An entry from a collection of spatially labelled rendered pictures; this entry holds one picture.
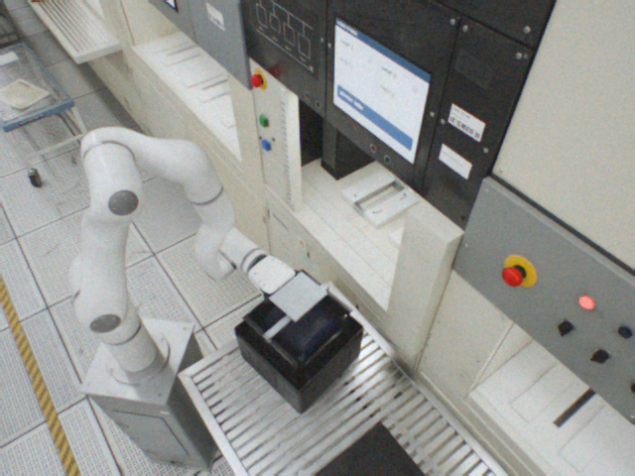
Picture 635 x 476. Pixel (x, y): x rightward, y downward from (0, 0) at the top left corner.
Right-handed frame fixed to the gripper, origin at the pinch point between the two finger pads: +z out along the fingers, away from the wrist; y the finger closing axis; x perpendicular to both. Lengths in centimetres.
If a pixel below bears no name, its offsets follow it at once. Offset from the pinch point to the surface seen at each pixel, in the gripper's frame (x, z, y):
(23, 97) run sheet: -65, -255, -13
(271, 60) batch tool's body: 36, -44, -35
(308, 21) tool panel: 54, -27, -31
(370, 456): -22.6, 36.9, 10.8
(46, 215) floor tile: -111, -207, 17
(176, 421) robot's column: -51, -19, 39
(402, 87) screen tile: 54, 5, -26
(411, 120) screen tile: 48, 9, -25
